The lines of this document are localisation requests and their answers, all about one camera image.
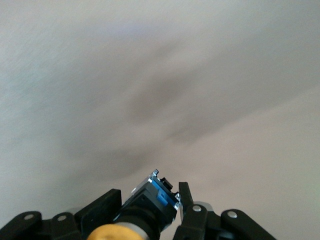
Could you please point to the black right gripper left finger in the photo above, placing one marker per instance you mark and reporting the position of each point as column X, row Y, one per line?
column 100, row 210

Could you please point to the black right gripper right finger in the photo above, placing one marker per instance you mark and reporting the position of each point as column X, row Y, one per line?
column 190, row 220

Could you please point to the yellow cap push button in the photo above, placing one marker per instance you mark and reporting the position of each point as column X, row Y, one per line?
column 150, row 205

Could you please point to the brown table mat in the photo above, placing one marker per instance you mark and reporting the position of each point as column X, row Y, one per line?
column 160, row 75

